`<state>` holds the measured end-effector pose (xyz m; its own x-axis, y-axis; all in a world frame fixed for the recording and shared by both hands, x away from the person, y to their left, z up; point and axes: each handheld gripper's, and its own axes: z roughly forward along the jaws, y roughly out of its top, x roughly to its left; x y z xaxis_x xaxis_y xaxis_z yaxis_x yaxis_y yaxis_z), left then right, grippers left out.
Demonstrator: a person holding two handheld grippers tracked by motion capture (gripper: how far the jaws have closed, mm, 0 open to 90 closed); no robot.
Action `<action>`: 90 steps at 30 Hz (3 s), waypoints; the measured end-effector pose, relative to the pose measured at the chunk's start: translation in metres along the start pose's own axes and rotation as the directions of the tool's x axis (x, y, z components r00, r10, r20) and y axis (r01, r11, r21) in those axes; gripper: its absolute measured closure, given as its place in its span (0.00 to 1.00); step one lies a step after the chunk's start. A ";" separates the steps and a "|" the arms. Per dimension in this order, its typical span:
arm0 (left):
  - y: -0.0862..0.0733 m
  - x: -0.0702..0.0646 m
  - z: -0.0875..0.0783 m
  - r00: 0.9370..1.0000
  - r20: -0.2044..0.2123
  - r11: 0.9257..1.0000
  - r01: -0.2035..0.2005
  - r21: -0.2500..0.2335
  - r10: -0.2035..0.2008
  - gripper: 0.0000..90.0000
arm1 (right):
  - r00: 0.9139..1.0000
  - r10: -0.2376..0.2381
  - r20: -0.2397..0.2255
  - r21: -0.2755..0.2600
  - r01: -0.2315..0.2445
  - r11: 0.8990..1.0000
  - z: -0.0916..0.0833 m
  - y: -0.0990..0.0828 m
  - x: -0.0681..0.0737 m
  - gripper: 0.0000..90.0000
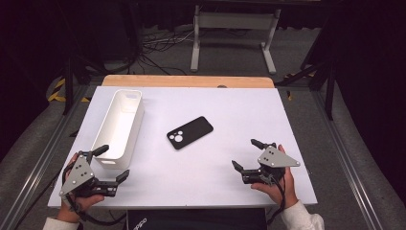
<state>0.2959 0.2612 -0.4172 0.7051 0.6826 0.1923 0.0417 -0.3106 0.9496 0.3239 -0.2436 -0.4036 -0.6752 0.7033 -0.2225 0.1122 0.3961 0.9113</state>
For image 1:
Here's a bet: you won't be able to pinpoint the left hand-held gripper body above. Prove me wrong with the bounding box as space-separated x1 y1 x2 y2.
58 150 118 197

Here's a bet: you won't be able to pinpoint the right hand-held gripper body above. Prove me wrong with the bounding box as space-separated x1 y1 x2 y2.
241 143 301 187

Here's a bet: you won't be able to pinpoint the white plastic storage bin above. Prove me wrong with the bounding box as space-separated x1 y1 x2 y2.
90 88 146 171

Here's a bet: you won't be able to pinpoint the black phone case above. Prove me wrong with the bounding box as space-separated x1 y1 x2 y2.
166 115 214 150

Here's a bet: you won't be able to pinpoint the person's left hand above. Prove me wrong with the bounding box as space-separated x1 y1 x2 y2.
56 152 106 224

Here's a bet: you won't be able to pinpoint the person's right hand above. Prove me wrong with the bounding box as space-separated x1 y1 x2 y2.
250 144 300 211

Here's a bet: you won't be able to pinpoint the white table board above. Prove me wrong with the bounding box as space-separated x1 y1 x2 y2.
47 85 319 209

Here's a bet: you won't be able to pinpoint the black box with white print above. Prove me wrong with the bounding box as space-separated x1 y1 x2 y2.
126 208 268 230

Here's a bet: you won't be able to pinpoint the yellow and black floor tape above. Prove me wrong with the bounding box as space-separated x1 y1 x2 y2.
47 78 91 104

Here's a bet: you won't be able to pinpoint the black stand legs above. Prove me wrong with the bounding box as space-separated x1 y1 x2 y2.
61 52 108 117
275 58 337 122

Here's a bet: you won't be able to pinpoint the wooden table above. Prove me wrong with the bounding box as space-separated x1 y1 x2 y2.
101 74 276 89

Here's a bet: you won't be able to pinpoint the white metal stand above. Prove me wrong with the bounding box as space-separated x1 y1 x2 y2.
190 4 282 76

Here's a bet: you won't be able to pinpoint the right hand-held gripper cable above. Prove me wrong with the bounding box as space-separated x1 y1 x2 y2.
266 176 286 225

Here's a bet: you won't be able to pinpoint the aluminium floor rail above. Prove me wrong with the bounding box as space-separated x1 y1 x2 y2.
313 90 386 230
0 85 94 230

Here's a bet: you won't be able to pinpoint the bundle of floor cables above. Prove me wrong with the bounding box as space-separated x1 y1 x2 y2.
138 27 196 77

